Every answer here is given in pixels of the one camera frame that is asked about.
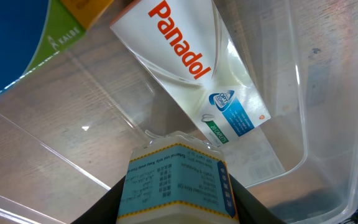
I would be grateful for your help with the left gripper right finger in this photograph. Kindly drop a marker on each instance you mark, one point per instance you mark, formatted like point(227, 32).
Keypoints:
point(250, 210)

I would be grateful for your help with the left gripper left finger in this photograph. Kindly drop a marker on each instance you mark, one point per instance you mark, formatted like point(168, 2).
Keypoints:
point(105, 210)

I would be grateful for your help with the small gold-lid balm jar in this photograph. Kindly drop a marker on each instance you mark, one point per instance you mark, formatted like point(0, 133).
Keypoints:
point(177, 179)

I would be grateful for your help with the white Panadol box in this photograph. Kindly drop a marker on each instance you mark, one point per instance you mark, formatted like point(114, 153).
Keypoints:
point(186, 47)

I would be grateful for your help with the yellow blue medicine box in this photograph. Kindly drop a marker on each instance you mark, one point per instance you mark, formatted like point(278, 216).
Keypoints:
point(34, 31)

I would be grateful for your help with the clear plastic container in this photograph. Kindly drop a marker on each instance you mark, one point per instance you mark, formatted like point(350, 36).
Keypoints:
point(67, 129)

